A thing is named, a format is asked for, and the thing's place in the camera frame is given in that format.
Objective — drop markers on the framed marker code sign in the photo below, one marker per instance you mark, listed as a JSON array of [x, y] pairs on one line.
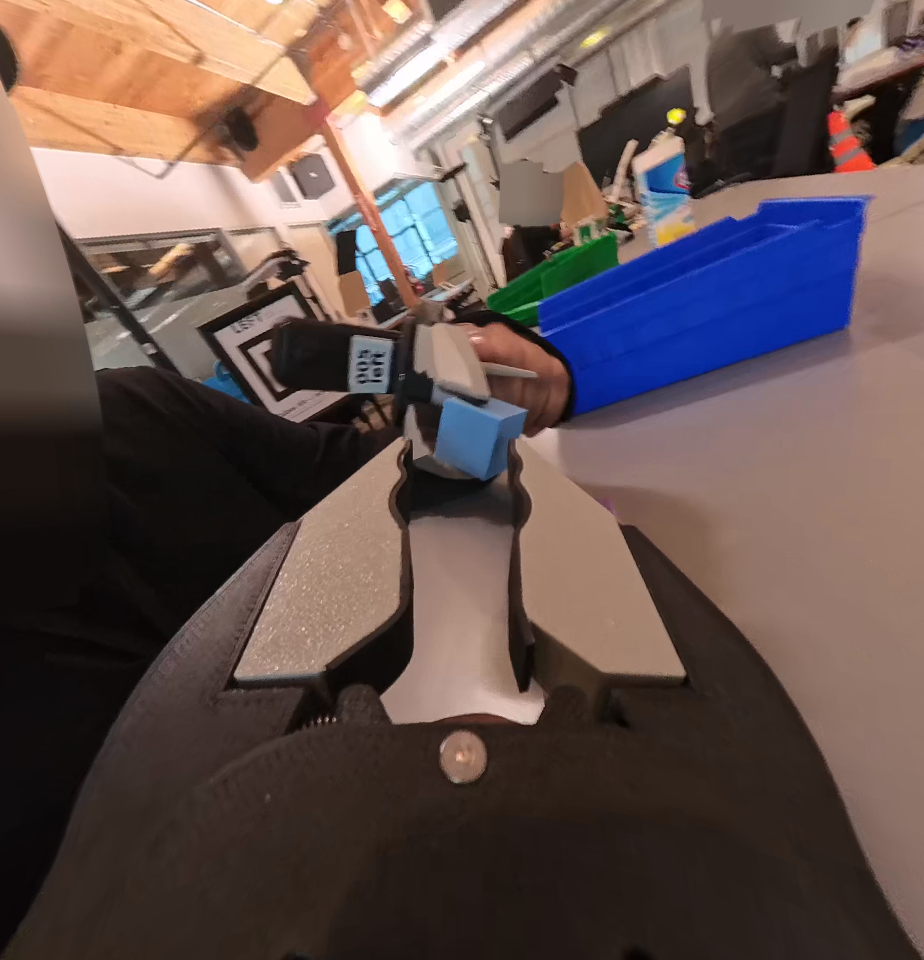
[[244, 330]]

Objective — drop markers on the blue plastic bin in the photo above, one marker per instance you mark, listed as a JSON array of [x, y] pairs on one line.
[[694, 322]]

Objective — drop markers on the green plastic bin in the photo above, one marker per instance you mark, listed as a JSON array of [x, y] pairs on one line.
[[567, 270]]

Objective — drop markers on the wooden support post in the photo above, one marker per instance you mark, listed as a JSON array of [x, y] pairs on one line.
[[364, 202]]

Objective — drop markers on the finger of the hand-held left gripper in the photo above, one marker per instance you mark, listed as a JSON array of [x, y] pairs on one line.
[[420, 439], [454, 360]]

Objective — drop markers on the black computer monitor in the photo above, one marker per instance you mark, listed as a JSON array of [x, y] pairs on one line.
[[634, 127]]

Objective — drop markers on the person's left hand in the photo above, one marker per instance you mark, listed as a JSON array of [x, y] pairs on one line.
[[544, 390]]

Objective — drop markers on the blue foam cube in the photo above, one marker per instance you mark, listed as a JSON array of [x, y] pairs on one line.
[[469, 435]]

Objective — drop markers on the orange traffic cone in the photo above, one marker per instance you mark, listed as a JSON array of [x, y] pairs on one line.
[[848, 146]]

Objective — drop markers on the disinfecting wipes canister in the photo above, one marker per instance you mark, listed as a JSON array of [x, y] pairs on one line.
[[668, 202]]

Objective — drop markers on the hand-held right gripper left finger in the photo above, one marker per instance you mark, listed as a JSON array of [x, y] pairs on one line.
[[327, 600]]

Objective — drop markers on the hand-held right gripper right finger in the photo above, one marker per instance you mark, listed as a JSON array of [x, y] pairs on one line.
[[604, 607]]

